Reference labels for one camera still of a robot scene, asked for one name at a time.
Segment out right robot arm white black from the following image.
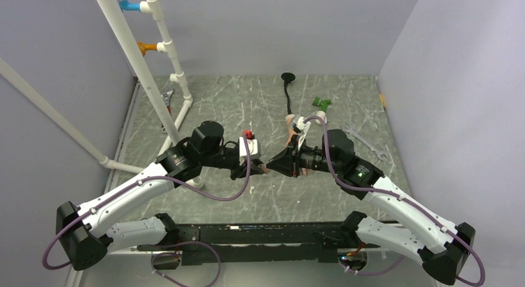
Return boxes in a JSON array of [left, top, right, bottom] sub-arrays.
[[266, 129, 475, 285]]

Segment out silver combination wrench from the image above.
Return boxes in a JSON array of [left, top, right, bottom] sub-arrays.
[[341, 124, 388, 161]]

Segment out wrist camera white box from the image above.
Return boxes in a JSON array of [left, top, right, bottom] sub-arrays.
[[238, 130, 261, 160], [289, 114, 311, 150]]

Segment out adjustable wrench red handle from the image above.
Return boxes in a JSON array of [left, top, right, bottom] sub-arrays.
[[161, 90, 173, 134]]

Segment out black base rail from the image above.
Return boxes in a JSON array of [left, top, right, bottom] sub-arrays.
[[137, 221, 364, 266]]

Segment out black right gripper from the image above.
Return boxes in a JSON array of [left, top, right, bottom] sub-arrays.
[[267, 134, 341, 178]]

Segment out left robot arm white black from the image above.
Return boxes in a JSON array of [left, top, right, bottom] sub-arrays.
[[55, 121, 265, 271]]

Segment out orange pipe fitting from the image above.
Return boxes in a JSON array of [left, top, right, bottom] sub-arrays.
[[136, 41, 157, 57]]

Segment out white PVC pipe frame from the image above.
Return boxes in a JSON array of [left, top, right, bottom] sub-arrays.
[[0, 0, 205, 190]]

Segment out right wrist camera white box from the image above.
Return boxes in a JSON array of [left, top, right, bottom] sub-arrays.
[[289, 114, 311, 150]]

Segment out blue pipe fitting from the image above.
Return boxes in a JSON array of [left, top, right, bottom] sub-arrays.
[[116, 0, 141, 12]]

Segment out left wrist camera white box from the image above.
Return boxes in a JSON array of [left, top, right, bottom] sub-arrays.
[[238, 130, 261, 160]]

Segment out black flexible stand with base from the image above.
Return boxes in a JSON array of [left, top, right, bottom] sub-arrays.
[[280, 72, 296, 114]]

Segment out green pipe fitting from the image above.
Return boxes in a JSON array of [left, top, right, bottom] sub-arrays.
[[312, 96, 332, 112]]

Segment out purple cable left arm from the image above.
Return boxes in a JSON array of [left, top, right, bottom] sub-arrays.
[[42, 133, 253, 271]]

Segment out mannequin practice hand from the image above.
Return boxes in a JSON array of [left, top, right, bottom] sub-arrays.
[[285, 114, 314, 176]]

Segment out glitter nail polish bottle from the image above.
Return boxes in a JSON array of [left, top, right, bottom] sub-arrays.
[[258, 164, 270, 174]]

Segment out white pipe fitting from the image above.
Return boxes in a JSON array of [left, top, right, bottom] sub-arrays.
[[316, 111, 328, 124]]

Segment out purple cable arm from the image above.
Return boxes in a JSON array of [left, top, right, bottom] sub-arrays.
[[42, 133, 253, 271], [303, 114, 487, 287]]

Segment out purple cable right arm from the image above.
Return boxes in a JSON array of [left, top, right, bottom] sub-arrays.
[[303, 114, 487, 287]]

